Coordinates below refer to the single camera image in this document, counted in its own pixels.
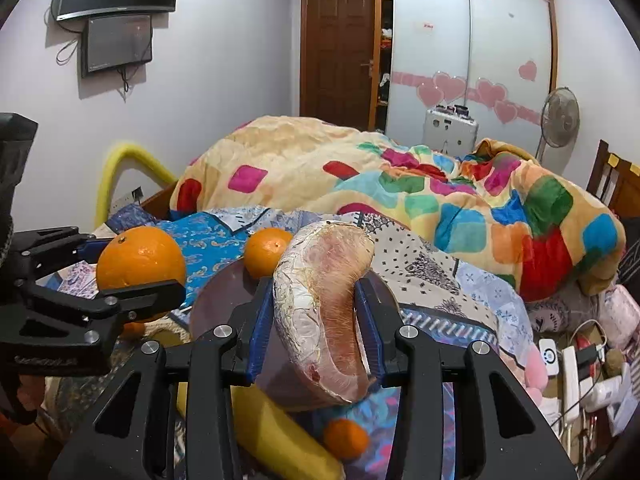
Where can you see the white power strip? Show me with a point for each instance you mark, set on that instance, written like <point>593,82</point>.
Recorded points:
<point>571,377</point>

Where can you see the yellow foam tube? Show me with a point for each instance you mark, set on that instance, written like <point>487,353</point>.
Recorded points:
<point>107,170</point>

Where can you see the colourful checked blanket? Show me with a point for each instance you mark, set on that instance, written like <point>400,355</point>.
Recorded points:
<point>450,200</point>

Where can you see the pomelo wedge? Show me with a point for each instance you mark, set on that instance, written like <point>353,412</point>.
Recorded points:
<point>325,280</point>

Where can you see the large orange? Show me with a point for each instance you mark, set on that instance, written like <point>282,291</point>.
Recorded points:
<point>140,260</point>

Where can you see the brown round plate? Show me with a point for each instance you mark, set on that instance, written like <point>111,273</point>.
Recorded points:
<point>220,295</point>

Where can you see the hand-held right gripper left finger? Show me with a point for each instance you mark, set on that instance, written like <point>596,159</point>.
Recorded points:
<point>260,332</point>

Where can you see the yellow banana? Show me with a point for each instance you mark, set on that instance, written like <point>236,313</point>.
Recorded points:
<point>280,430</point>

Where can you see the small wall-mounted monitor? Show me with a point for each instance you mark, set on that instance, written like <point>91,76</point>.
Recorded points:
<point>117,42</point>

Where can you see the wooden chair back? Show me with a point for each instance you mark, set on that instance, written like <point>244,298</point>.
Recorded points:
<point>615,185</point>

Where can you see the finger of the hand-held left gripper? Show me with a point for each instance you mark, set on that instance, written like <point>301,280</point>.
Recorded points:
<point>140,296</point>
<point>92,249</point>

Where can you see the medium orange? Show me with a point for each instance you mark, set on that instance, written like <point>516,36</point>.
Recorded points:
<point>265,252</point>

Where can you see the pink bag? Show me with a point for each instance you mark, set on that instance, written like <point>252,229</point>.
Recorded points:
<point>622,315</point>

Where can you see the standing electric fan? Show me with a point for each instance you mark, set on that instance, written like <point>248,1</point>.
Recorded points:
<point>561,117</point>

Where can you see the wall socket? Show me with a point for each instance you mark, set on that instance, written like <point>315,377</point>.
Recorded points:
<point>136,193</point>

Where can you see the wardrobe with heart stickers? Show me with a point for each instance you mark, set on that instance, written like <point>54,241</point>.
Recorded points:
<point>470,35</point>

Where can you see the pink plush toy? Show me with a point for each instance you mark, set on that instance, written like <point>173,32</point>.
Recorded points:
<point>535,367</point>

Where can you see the blue patterned cloth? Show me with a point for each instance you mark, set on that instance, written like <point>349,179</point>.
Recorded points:
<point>210,240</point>

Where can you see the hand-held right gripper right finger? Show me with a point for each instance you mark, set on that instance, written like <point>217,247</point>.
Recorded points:
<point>369,332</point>

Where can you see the small mandarin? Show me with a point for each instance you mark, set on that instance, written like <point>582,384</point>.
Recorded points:
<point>346,439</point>
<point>133,330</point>

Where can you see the brown wooden door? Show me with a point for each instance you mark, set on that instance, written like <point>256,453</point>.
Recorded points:
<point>335,55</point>

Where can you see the patterned bed sheet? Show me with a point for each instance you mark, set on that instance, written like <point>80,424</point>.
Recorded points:
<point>435,270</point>

